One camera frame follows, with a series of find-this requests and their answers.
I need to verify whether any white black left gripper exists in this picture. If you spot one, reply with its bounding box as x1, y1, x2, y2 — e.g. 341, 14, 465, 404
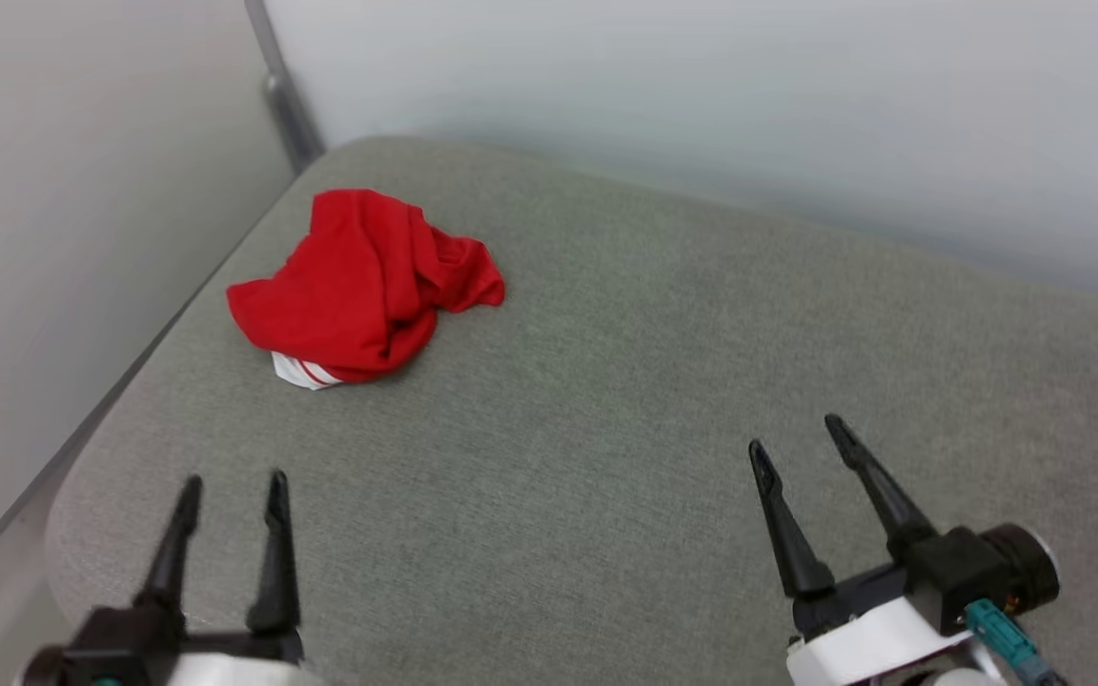
134, 469, 326, 686

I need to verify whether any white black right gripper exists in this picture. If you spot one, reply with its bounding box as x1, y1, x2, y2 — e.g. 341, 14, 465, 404
748, 414, 975, 686

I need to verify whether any red and white basketball jersey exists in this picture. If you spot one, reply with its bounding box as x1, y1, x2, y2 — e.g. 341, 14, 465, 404
226, 188, 506, 392

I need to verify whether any grey fabric sofa seat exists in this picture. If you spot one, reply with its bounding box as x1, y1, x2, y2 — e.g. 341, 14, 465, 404
42, 135, 1098, 686

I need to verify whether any grey metal pole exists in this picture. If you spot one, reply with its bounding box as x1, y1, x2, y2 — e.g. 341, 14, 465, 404
244, 0, 327, 174

